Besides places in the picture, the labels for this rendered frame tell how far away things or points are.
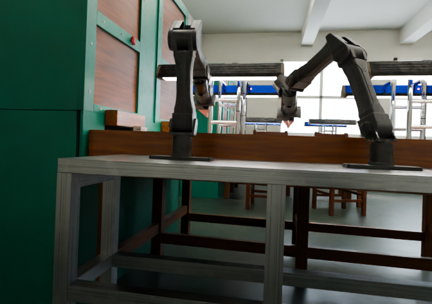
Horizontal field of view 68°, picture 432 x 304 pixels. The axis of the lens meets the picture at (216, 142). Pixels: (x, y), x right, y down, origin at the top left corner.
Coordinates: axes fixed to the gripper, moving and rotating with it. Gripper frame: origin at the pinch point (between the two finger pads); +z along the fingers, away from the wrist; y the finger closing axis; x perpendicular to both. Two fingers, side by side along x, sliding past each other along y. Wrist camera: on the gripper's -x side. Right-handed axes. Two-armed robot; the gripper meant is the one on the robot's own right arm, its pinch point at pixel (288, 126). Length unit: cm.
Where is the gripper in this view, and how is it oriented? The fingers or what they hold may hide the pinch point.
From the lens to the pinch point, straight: 147.9
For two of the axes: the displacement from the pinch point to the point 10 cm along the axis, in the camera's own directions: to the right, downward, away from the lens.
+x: -1.6, 7.5, -6.4
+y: -9.8, -0.3, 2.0
